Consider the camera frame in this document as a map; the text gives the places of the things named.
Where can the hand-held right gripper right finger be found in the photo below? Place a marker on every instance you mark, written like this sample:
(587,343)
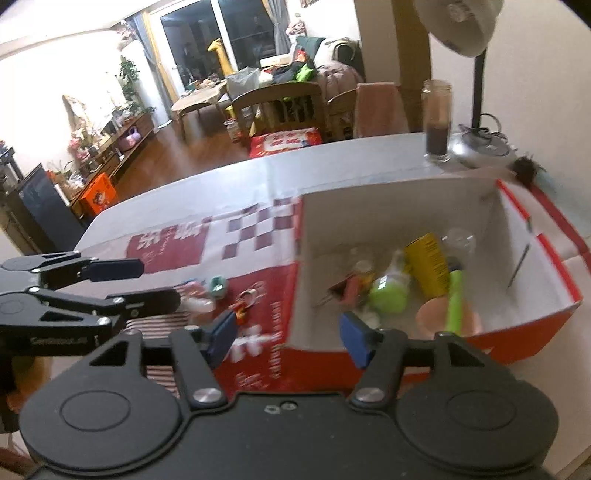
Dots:
(356,339)

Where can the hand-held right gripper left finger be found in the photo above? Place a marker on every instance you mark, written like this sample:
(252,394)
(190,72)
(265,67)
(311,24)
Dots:
(220,339)

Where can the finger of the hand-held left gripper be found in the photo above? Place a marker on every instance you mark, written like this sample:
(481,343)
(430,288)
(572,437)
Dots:
(115,270)
(152,302)

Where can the pink pig toy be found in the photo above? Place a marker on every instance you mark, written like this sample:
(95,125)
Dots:
(196,302)

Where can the white tube with green label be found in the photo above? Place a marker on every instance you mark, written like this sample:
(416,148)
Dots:
(390,295)

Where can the pink heart-shaped bowl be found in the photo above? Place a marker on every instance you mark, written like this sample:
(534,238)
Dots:
(431,318)

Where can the yellow carton box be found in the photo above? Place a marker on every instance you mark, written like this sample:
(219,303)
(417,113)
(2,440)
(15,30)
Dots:
(427,263)

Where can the red cardboard box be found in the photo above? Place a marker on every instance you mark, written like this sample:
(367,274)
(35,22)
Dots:
(531,341)

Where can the keyring with orange toy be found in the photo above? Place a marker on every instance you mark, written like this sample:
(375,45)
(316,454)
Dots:
(247,297)

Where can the teal and white ball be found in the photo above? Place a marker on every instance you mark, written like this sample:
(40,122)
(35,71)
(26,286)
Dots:
(217,286)

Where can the orange box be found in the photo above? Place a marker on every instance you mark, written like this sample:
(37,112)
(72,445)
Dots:
(98,194)

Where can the black cabinet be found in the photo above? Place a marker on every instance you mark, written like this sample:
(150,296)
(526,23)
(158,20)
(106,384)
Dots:
(41,203)

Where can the wooden TV cabinet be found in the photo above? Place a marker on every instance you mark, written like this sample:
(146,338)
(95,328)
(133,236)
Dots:
(129,138)

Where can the light wooden coffee table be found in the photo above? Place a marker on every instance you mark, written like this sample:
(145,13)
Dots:
(196,99)

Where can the white standing air conditioner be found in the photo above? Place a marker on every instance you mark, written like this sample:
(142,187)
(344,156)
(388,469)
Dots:
(147,78)

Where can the green potted plant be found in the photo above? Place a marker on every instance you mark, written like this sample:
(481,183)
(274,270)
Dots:
(131,76)

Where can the red printed package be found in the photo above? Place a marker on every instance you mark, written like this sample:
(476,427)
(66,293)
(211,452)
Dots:
(286,142)

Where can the tall glass jar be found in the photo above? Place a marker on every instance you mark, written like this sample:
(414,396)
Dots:
(437,129)

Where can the white plastic bag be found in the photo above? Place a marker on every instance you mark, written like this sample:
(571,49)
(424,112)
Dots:
(242,83)

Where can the pink towel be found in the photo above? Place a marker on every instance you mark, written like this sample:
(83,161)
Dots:
(381,108)

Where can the wooden chair with towel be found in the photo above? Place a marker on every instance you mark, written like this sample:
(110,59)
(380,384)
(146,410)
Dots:
(339,106)

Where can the yellow giraffe toy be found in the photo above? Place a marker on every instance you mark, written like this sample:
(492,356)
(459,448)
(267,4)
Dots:
(222,57)

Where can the dark fuzzy hair accessory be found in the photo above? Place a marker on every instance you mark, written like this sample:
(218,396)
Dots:
(527,170)

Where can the wooden dining chair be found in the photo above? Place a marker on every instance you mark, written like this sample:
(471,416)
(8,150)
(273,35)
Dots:
(277,92)

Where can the sofa with clothes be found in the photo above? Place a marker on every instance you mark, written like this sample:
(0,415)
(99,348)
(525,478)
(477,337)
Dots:
(332,69)

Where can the grey curtain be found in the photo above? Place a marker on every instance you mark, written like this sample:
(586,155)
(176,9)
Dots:
(277,23)

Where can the pink plush toy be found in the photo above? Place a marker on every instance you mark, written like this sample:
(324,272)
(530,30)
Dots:
(295,28)

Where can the desk lamp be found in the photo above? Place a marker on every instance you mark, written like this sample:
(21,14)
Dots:
(461,23)

